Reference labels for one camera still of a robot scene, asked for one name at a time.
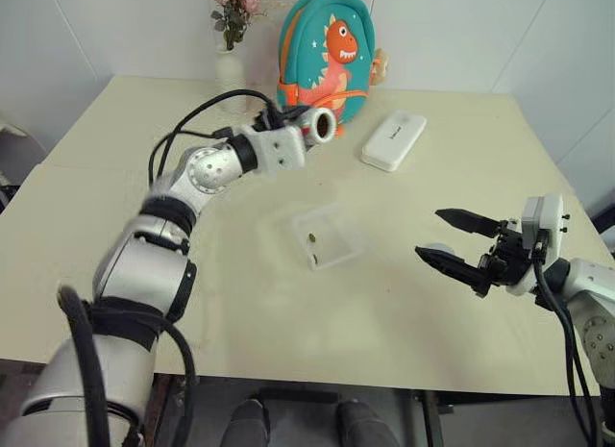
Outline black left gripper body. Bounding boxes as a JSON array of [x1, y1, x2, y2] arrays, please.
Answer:
[[253, 107, 290, 132]]

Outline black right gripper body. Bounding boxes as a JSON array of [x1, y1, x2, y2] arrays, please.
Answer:
[[479, 219, 535, 288]]

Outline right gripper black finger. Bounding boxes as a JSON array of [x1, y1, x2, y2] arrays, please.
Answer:
[[434, 207, 506, 239], [414, 245, 492, 299]]

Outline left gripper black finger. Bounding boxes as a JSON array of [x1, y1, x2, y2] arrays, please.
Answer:
[[283, 105, 313, 126]]

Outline clear plastic box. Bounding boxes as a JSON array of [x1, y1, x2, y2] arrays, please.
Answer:
[[290, 203, 368, 271]]

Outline white ribbed vase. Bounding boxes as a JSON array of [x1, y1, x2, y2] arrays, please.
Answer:
[[213, 41, 249, 114]]

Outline teal dinosaur backpack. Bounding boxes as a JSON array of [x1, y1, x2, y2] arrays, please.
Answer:
[[276, 0, 385, 138]]

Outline beige plush pendant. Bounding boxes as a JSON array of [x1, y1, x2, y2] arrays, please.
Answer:
[[368, 46, 392, 86]]

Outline white rectangular case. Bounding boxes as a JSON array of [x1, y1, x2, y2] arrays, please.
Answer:
[[360, 109, 429, 173]]

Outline black chair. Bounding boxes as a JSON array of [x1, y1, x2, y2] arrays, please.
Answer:
[[587, 195, 615, 257]]

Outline pink artificial flowers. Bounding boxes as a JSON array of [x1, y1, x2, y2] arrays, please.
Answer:
[[209, 0, 271, 52]]

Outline dark rounded shoe shape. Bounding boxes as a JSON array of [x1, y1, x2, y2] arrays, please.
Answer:
[[334, 399, 401, 447], [219, 397, 271, 447]]

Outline grey chair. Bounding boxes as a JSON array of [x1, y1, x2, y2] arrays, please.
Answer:
[[0, 111, 49, 212]]

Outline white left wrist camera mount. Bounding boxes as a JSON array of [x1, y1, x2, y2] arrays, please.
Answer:
[[246, 124, 309, 177]]

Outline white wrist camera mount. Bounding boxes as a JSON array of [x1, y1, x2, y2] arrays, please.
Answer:
[[246, 124, 309, 177], [505, 192, 566, 297]]

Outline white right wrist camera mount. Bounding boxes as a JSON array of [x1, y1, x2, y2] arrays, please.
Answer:
[[505, 192, 566, 297]]

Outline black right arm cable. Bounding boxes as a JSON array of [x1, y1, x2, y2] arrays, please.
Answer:
[[529, 235, 604, 447]]

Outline black table frame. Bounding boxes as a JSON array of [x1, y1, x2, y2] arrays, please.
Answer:
[[249, 377, 455, 447]]

